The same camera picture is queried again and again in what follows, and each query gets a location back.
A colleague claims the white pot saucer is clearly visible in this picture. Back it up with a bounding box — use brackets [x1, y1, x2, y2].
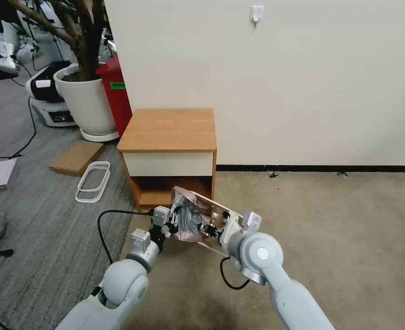
[80, 126, 120, 143]

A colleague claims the pink translucent garbage bag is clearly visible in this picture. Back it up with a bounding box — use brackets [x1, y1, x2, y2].
[170, 185, 224, 243]

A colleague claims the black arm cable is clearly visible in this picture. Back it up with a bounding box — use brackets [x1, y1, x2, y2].
[219, 256, 252, 290]
[97, 209, 155, 266]

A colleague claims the red plastic bin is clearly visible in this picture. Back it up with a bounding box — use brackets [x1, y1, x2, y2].
[95, 55, 133, 138]

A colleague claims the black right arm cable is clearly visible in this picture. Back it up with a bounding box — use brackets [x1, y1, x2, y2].
[219, 256, 252, 290]

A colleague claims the brown potted tree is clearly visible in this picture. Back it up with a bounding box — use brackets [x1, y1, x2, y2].
[6, 0, 106, 83]

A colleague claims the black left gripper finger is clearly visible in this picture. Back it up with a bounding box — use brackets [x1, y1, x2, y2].
[168, 220, 191, 238]
[169, 203, 186, 222]

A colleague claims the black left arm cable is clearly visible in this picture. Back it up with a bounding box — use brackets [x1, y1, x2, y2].
[97, 209, 155, 266]

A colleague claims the wooden bedside table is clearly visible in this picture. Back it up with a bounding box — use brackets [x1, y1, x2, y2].
[116, 108, 218, 213]

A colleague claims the black baseboard strip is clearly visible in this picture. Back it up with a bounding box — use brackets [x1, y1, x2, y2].
[216, 165, 405, 173]

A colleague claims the brown cardboard sheet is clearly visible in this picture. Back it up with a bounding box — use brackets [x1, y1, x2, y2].
[48, 141, 105, 178]

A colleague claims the white wall hook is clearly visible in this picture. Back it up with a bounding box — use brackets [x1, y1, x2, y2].
[249, 5, 265, 27]

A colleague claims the white round plant pot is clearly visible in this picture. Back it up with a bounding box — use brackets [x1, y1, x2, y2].
[54, 63, 118, 136]

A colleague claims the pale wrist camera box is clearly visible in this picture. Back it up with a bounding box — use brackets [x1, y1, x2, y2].
[153, 206, 170, 225]

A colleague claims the black floor cable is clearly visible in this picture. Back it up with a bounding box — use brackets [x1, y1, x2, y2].
[0, 93, 39, 161]

